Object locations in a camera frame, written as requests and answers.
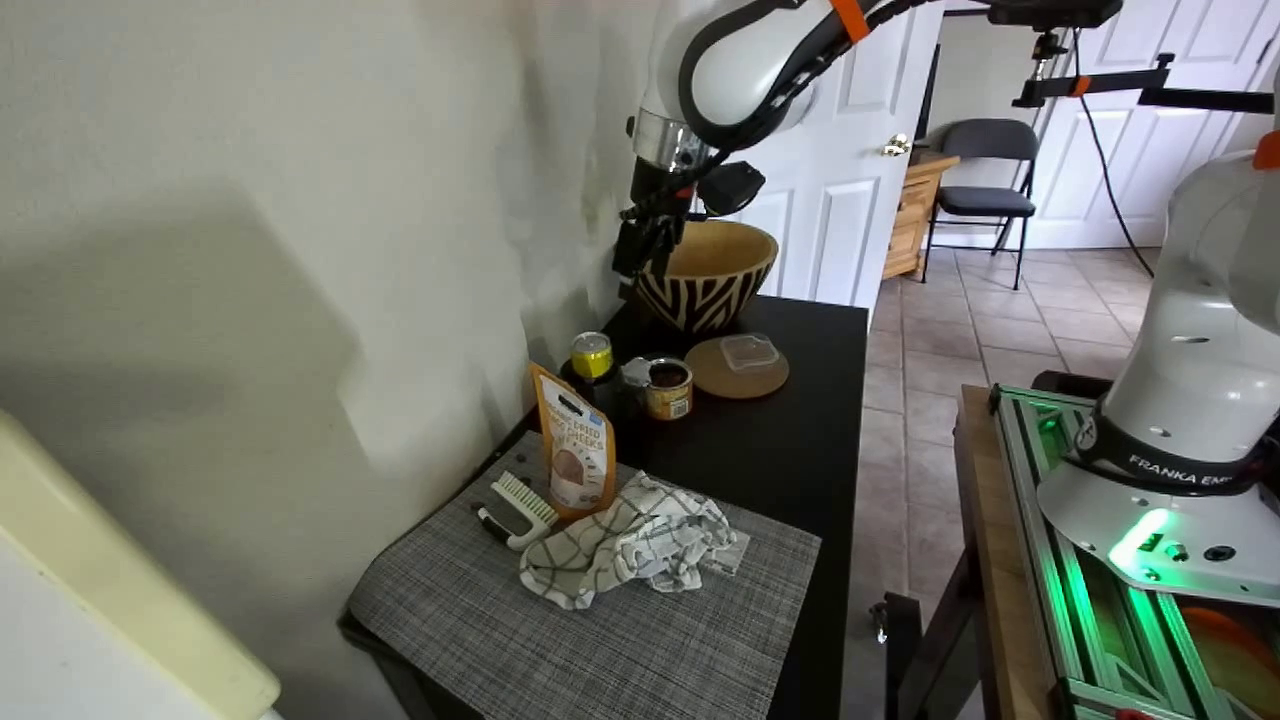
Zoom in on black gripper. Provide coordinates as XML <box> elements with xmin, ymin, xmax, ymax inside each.
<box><xmin>609</xmin><ymin>154</ymin><xmax>706</xmax><ymax>282</ymax></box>

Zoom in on black side table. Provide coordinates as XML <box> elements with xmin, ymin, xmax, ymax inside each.
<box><xmin>335</xmin><ymin>291</ymin><xmax>874</xmax><ymax>720</ymax></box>

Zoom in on white checked dish cloth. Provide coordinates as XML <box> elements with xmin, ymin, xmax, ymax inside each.
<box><xmin>517</xmin><ymin>468</ymin><xmax>753</xmax><ymax>616</ymax></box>

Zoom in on yellow and black drink can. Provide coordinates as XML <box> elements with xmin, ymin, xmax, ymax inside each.
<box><xmin>567</xmin><ymin>328</ymin><xmax>622</xmax><ymax>388</ymax></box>

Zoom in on clear square plastic lid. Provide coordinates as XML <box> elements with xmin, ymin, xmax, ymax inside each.
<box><xmin>716</xmin><ymin>332</ymin><xmax>783</xmax><ymax>381</ymax></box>

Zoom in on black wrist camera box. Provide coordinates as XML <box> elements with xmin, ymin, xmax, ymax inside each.
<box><xmin>698</xmin><ymin>154</ymin><xmax>772</xmax><ymax>219</ymax></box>

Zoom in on orange nut can with foil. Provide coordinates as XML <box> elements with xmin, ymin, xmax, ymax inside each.
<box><xmin>617</xmin><ymin>351</ymin><xmax>702</xmax><ymax>428</ymax></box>

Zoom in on black camera boom stand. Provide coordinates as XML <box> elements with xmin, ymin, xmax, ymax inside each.
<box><xmin>935</xmin><ymin>0</ymin><xmax>1280</xmax><ymax>121</ymax></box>

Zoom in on orange snack pouch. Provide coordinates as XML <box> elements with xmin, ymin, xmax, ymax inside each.
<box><xmin>530</xmin><ymin>360</ymin><xmax>625</xmax><ymax>519</ymax></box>

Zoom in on grey woven placemat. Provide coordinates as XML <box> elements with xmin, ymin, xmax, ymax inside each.
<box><xmin>350</xmin><ymin>431</ymin><xmax>825</xmax><ymax>720</ymax></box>

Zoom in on white closet doors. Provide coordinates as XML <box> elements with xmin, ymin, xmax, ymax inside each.
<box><xmin>933</xmin><ymin>0</ymin><xmax>1280</xmax><ymax>254</ymax></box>

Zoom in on white panel door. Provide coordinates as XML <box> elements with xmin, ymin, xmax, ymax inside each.
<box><xmin>724</xmin><ymin>0</ymin><xmax>943</xmax><ymax>312</ymax></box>

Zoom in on black hanging cable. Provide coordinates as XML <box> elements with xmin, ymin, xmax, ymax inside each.
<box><xmin>1070</xmin><ymin>72</ymin><xmax>1162</xmax><ymax>279</ymax></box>

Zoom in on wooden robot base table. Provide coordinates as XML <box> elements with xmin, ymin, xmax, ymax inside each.
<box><xmin>874</xmin><ymin>381</ymin><xmax>1280</xmax><ymax>720</ymax></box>

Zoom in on black folding chair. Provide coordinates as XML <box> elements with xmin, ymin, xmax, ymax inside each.
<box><xmin>920</xmin><ymin>115</ymin><xmax>1044</xmax><ymax>291</ymax></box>

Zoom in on brown patterned wooden bowl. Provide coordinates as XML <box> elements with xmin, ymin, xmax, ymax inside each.
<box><xmin>632</xmin><ymin>215</ymin><xmax>783</xmax><ymax>341</ymax></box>

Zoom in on white plastic object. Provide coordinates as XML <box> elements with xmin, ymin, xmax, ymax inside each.
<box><xmin>473</xmin><ymin>468</ymin><xmax>560</xmax><ymax>551</ymax></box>

